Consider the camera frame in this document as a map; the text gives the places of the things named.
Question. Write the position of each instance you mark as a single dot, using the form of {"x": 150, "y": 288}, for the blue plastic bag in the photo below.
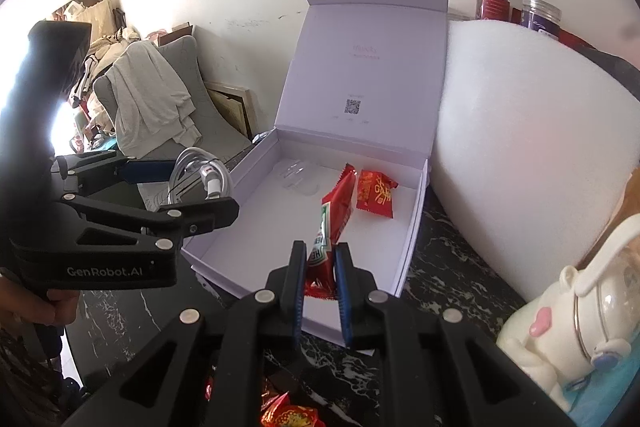
{"x": 592, "y": 405}

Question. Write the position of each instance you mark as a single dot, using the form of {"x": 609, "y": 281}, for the red ketchup sachet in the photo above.
{"x": 336, "y": 209}

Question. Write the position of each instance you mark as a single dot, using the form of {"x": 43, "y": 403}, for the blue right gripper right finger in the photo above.
{"x": 345, "y": 279}

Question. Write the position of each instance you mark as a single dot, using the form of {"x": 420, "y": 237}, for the open lavender gift box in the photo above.
{"x": 363, "y": 88}

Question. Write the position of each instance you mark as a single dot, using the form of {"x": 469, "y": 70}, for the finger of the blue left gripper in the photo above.
{"x": 147, "y": 171}
{"x": 204, "y": 216}

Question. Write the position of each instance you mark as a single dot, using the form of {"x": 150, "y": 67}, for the grey armchair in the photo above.
{"x": 218, "y": 136}

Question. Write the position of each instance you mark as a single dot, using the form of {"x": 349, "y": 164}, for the wooden picture frame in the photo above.
{"x": 236, "y": 106}

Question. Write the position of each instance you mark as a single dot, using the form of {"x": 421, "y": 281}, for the red gold candy packet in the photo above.
{"x": 281, "y": 412}

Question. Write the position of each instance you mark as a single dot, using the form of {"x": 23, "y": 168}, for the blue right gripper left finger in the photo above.
{"x": 295, "y": 287}

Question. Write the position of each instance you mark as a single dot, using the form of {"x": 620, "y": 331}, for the white foam block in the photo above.
{"x": 533, "y": 151}

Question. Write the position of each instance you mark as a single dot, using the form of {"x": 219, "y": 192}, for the grey cloth on chair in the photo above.
{"x": 153, "y": 104}

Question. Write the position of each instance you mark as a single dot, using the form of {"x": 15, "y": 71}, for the purple lidded jar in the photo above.
{"x": 542, "y": 17}

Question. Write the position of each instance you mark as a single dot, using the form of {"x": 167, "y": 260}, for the small red gold packet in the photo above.
{"x": 375, "y": 193}

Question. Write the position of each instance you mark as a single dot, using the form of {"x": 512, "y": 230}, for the person's left hand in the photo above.
{"x": 18, "y": 305}

